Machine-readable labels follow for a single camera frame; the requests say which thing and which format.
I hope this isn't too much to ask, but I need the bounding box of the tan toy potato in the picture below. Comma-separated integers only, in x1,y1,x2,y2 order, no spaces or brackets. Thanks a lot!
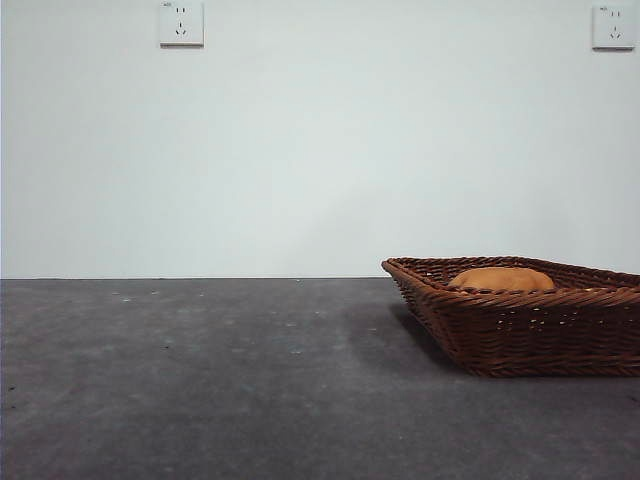
447,267,556,291

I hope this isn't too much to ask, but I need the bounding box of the brown woven wicker basket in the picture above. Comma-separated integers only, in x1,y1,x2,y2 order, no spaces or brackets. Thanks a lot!
380,256,640,379

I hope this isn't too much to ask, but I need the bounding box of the white wall power socket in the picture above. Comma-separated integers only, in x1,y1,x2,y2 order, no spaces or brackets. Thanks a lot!
591,4,636,51
159,0,205,49

